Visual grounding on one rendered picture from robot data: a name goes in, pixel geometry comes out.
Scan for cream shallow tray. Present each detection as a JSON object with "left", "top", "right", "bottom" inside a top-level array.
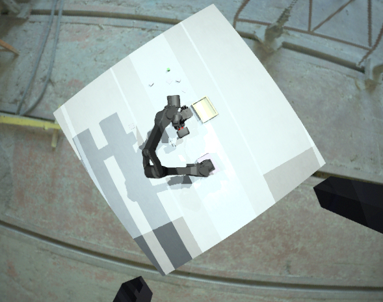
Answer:
[{"left": 192, "top": 96, "right": 218, "bottom": 123}]

